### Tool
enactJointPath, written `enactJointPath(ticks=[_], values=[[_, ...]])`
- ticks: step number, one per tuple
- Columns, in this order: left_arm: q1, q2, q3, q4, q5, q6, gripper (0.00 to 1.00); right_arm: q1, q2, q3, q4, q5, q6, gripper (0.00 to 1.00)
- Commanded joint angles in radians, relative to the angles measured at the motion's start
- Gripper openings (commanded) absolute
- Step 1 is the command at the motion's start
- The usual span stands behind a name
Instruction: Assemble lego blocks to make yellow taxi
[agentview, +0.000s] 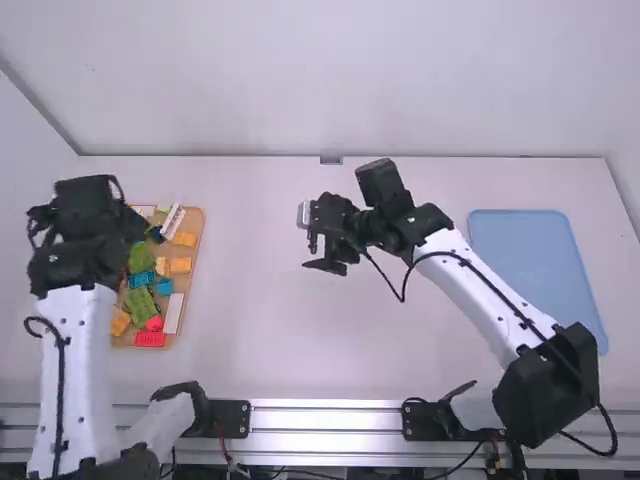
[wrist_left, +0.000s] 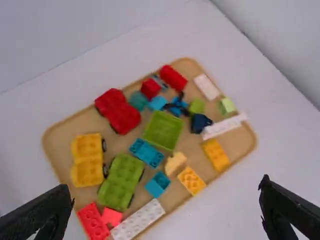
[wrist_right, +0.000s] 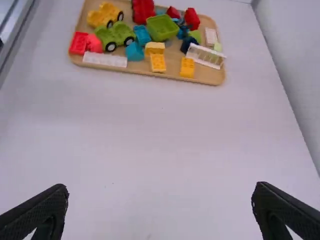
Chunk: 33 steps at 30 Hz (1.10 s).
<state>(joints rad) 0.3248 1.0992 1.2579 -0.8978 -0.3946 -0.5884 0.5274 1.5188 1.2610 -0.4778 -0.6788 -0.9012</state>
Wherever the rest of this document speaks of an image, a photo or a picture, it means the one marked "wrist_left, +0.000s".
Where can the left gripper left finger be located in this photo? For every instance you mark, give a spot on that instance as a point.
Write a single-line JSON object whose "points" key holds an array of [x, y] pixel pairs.
{"points": [[32, 217]]}

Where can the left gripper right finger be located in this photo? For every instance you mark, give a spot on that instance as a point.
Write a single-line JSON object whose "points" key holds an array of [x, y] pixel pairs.
{"points": [[292, 215]]}

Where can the yellow toy car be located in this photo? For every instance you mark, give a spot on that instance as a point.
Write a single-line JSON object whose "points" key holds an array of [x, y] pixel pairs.
{"points": [[87, 160]]}

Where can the coral toy brick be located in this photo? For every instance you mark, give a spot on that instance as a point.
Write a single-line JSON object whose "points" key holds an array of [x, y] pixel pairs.
{"points": [[93, 222], [112, 216]]}

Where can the green toy car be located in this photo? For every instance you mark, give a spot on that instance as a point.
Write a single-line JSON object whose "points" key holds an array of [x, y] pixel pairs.
{"points": [[121, 182]]}

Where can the flat white toy plate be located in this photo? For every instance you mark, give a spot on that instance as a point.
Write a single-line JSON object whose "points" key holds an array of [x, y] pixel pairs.
{"points": [[137, 222]]}

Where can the long white toy brick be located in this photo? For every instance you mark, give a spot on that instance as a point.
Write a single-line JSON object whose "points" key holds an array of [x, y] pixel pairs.
{"points": [[225, 126]]}

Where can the tan tray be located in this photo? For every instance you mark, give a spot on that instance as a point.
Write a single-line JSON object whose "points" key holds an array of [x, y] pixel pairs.
{"points": [[192, 146]]}

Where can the pale green toy brick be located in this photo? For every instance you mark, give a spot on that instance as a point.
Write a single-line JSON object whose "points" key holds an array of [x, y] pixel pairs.
{"points": [[227, 106]]}

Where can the pale yellow toy brick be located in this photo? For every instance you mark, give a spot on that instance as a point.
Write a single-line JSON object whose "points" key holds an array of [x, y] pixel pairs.
{"points": [[175, 162]]}

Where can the sloped blue toy brick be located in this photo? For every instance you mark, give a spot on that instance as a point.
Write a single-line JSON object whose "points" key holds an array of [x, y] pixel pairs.
{"points": [[158, 184]]}

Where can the dark blue toy brick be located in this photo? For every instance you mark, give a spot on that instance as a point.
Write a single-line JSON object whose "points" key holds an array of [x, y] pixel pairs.
{"points": [[200, 122]]}

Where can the flat blue toy brick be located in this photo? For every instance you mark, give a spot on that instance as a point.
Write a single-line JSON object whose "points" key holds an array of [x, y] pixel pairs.
{"points": [[146, 151]]}

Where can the red toy car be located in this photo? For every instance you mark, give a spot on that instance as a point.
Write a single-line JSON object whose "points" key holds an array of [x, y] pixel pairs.
{"points": [[117, 111]]}

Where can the large square green toy brick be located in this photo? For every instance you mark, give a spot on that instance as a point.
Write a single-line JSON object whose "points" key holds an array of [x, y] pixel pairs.
{"points": [[163, 130]]}

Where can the teal toy brick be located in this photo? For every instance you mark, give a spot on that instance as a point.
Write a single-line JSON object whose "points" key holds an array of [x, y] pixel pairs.
{"points": [[137, 100]]}

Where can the blue and black toy brick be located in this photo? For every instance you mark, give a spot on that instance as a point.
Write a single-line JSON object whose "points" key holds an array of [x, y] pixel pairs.
{"points": [[178, 106]]}

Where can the small red toy brick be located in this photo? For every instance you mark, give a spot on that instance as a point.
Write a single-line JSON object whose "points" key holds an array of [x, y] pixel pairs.
{"points": [[150, 88]]}

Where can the long red toy brick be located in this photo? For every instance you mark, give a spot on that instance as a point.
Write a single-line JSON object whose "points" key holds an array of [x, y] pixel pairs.
{"points": [[173, 77]]}

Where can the grey toy brick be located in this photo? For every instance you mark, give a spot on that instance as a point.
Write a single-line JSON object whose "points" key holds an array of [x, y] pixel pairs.
{"points": [[163, 85]]}

